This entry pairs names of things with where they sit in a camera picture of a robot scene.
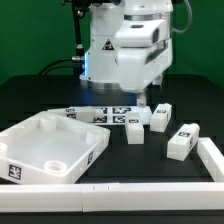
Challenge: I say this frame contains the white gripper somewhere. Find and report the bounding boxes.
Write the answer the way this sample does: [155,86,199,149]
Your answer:
[115,19,172,106]

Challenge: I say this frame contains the white desk top tray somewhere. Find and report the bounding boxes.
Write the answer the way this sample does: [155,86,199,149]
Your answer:
[0,112,110,184]

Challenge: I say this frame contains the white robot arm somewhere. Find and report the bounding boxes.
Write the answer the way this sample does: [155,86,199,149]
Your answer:
[80,0,192,107]

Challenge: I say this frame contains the white marker sheet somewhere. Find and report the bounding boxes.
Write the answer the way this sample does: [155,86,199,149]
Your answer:
[92,106,152,125]

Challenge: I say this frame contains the white right fence bar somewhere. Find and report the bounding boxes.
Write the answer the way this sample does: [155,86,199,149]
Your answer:
[197,137,224,182]

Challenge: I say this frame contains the white fence bar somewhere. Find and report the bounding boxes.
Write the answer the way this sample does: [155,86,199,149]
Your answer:
[0,182,224,212]
[197,137,224,182]

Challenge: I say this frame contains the white front fence bar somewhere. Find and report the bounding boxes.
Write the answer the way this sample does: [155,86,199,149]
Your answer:
[0,182,224,212]

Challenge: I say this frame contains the black cable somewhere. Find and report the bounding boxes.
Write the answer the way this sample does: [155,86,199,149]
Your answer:
[37,55,85,76]

